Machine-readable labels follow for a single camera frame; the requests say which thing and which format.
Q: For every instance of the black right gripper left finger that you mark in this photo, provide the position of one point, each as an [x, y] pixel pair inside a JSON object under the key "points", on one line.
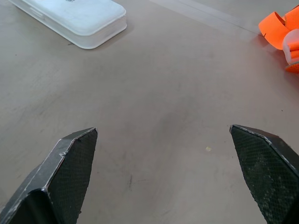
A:
{"points": [[58, 177]]}

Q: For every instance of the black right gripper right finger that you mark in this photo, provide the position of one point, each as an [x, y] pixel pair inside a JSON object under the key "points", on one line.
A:
{"points": [[268, 172]]}

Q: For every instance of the white plastic case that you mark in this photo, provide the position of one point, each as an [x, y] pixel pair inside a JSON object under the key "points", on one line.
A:
{"points": [[77, 19]]}

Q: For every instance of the orange and white object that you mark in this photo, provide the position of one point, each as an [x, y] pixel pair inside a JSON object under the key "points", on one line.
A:
{"points": [[279, 30]]}

